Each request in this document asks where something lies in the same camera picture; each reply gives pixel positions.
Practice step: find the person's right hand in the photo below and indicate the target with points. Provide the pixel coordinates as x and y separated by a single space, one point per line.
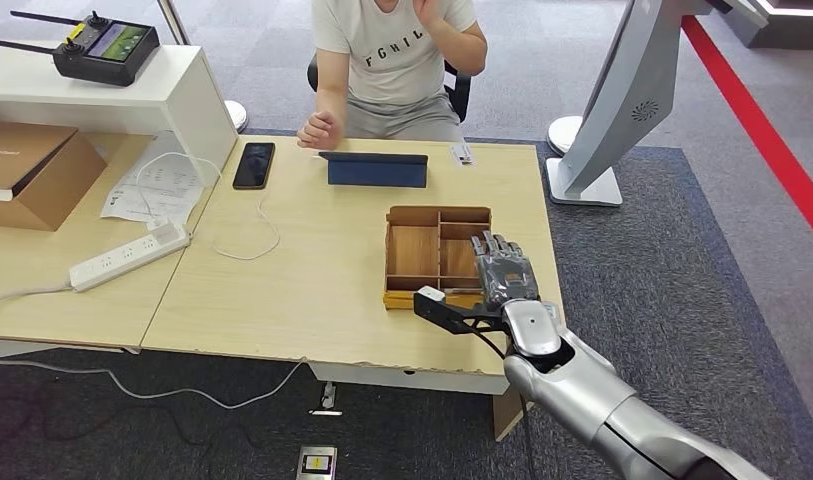
321 131

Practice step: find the person's left hand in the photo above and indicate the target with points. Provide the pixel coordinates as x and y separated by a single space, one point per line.
429 12

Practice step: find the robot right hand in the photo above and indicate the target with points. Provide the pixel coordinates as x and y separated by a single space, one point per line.
508 278

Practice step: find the wooden organizer box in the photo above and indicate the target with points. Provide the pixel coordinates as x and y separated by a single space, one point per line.
412 252

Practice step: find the white ID card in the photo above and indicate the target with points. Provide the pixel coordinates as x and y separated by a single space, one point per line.
462 154

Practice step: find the person's left forearm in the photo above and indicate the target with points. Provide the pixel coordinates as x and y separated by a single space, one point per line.
462 46

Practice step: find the person's right forearm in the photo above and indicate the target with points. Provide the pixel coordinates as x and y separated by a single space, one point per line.
332 93

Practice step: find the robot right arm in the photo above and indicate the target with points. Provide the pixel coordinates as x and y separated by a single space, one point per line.
578 391

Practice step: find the grey card reader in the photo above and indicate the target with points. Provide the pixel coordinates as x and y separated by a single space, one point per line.
552 311

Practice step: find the person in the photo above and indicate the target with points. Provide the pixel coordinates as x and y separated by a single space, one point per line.
386 60

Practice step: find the clear plastic film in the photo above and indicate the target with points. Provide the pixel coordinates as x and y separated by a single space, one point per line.
508 278

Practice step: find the blue tablet case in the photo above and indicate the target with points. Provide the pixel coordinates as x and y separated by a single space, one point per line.
376 172

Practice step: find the black smartphone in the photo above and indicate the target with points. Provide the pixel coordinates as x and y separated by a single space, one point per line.
254 166

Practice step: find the round white stand base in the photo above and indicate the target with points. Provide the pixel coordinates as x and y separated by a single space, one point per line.
562 135
238 116

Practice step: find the dark grey carpet mat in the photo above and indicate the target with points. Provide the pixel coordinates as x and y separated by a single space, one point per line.
644 298

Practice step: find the light wood desk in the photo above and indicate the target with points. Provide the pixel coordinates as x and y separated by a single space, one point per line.
81 318
406 381

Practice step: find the white desk shelf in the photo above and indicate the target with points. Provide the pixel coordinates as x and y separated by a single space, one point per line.
174 99

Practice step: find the white printed paper sheet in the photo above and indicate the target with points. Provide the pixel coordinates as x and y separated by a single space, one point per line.
159 191

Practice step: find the white charger plug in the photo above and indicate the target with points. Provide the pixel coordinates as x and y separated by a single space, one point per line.
167 230

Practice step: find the metal pole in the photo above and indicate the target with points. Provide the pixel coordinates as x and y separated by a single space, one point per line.
173 23

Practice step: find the grey kiosk display stand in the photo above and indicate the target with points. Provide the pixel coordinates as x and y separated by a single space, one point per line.
618 99

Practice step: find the floor outlet with plug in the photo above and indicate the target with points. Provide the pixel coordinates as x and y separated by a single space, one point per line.
328 397

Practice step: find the black remote controller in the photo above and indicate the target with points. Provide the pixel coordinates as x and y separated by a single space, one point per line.
104 53

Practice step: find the white power strip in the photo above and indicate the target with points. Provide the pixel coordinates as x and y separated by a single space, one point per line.
126 256

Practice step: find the brown cardboard box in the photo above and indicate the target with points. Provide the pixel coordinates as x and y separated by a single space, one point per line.
48 184

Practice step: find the grey display plinth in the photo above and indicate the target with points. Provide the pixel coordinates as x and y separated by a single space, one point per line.
797 30

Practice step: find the black right camera bracket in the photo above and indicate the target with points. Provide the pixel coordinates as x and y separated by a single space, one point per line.
452 316

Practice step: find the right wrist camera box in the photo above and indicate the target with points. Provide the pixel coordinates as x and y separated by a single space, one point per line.
432 294

